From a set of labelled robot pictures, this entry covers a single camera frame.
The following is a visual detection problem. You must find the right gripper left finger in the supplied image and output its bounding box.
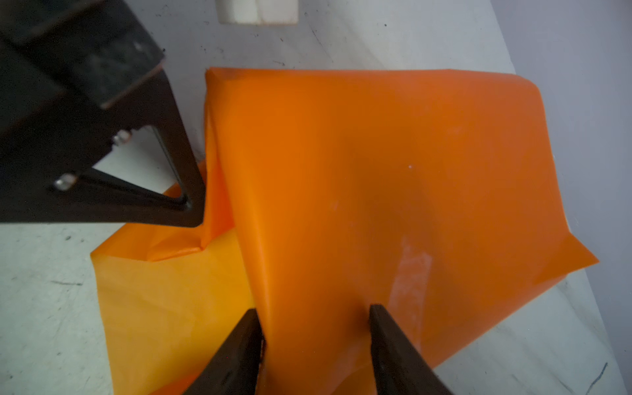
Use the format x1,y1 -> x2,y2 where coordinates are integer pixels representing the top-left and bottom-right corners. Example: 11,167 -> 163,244
184,309 -> 264,395

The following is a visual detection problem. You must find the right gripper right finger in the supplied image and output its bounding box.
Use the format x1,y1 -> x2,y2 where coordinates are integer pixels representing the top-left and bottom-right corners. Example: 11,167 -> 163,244
370,304 -> 452,395

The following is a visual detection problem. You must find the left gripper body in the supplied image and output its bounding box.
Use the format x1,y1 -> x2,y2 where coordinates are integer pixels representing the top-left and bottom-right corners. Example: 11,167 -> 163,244
1,1 -> 166,148

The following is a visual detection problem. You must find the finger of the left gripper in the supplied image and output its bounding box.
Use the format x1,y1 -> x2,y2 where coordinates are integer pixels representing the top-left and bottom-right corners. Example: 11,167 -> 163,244
1,72 -> 206,227

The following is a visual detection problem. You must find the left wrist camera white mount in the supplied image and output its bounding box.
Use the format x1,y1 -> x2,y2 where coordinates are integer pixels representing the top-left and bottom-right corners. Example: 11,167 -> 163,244
215,0 -> 300,26

